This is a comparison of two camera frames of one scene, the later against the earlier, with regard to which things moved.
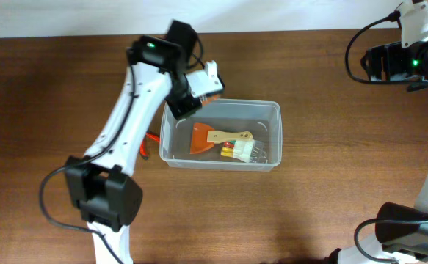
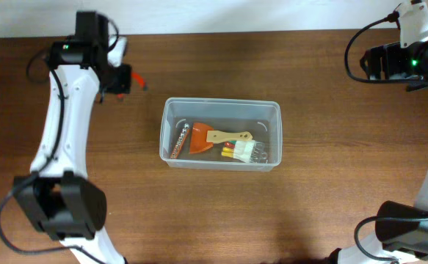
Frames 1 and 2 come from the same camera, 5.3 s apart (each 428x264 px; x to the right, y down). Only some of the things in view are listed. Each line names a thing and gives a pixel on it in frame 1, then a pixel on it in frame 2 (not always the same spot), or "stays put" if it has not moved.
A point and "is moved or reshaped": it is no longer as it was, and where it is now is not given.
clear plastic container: (227, 133) stays put
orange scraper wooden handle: (203, 137) stays put
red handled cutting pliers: (142, 148) is moved or reshaped
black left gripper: (182, 108) -> (125, 85)
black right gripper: (390, 53) stays put
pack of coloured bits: (249, 150) stays put
